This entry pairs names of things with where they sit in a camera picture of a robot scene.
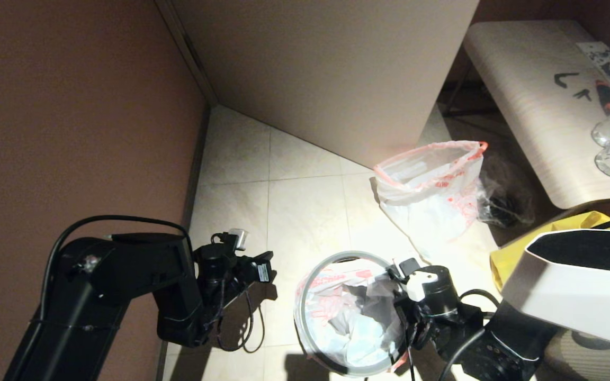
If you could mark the black cylindrical wrist motor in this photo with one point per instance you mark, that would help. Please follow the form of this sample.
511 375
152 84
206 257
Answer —
215 262

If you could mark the light wood grain table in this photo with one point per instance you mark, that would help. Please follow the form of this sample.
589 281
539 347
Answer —
527 106

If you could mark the beige door panel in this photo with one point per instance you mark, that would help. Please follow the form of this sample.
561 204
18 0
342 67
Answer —
326 79

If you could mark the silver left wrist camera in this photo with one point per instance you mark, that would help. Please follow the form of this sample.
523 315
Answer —
231 238

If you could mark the small black allen key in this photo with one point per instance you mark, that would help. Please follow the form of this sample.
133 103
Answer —
581 96

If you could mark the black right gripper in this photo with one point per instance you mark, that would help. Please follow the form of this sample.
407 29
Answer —
442 328

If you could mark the printed paper leaflet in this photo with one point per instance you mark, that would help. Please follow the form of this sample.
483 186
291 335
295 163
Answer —
600 55

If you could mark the yellow fabric tote bag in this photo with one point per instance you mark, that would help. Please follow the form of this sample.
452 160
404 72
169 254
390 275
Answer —
511 259

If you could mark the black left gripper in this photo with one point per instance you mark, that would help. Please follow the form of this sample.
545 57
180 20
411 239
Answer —
244 272

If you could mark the black cylindrical wrist camera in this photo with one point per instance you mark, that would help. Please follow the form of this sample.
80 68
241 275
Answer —
429 288

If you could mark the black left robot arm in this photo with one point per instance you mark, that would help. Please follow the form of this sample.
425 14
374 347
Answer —
114 288

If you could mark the large black allen key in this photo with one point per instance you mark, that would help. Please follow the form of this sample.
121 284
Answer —
562 82

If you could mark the red black screwdriver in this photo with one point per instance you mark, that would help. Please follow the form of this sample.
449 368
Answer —
605 98

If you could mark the clear bag with black contents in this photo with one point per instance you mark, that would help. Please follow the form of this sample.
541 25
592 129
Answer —
501 203

